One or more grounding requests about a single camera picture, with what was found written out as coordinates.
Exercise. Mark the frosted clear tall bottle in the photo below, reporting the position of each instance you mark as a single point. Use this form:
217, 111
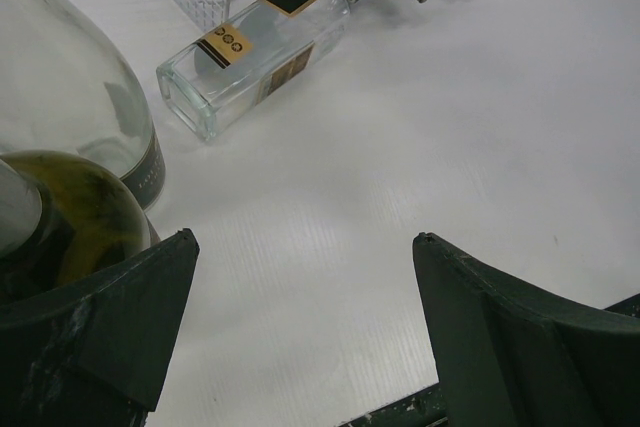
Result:
66, 87

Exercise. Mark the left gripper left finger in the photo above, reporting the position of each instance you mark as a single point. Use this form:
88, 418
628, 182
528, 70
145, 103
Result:
96, 352

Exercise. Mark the dark wine bottle left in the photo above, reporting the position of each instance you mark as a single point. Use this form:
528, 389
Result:
63, 218

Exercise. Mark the small bottle brown label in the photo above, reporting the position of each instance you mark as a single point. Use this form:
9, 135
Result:
229, 70

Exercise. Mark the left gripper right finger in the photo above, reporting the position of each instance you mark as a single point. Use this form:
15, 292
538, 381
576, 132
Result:
509, 353

